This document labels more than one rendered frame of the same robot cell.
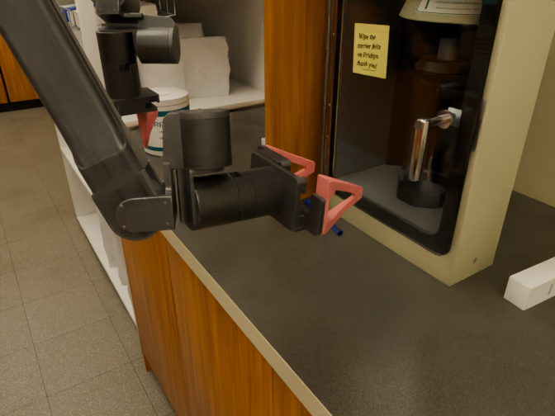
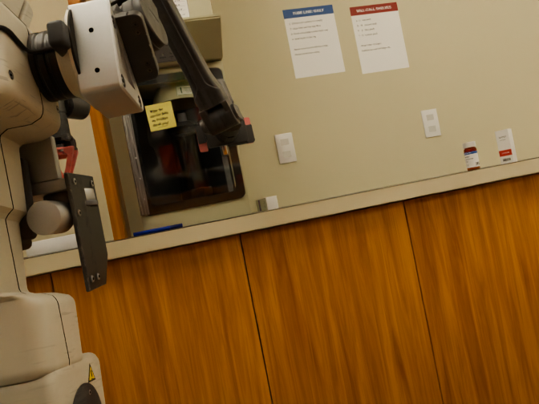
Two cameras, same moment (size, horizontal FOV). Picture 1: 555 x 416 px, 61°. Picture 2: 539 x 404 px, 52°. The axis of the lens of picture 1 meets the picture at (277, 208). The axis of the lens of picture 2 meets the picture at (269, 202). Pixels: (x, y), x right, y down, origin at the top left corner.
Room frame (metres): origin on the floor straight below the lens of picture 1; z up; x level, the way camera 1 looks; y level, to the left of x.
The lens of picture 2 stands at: (-0.04, 1.25, 0.95)
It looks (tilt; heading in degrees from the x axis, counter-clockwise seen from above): 0 degrees down; 290
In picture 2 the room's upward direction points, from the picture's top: 11 degrees counter-clockwise
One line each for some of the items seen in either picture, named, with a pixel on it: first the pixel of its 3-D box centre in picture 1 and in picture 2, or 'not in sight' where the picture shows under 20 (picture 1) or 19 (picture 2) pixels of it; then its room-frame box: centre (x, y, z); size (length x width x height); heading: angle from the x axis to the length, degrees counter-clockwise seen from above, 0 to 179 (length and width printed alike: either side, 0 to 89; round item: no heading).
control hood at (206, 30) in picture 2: not in sight; (166, 44); (0.69, -0.13, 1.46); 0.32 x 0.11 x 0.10; 33
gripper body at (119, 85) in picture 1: (122, 83); (56, 131); (0.79, 0.26, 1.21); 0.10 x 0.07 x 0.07; 123
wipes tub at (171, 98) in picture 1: (165, 120); not in sight; (1.19, 0.29, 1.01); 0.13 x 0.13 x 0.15
